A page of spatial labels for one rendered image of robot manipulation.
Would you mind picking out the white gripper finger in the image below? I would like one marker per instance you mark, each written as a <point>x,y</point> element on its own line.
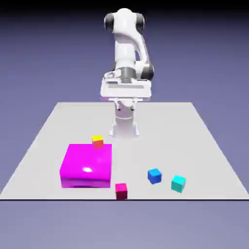
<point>118,106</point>
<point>132,106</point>

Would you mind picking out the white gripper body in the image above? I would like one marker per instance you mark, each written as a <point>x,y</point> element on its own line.
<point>125,89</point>

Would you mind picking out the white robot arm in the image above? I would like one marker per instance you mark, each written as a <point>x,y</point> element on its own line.
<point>126,39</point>

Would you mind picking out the small yellow cube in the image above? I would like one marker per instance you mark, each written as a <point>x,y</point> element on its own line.
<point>97,141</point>

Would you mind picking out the small blue cube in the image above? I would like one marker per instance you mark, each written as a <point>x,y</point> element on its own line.
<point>154,176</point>

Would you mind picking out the small crimson cube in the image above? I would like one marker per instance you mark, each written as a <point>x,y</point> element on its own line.
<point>121,191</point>

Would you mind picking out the small cyan cube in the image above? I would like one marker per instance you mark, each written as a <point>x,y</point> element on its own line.
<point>178,183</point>

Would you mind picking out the large magenta box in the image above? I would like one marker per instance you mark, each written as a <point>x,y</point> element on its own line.
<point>87,165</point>

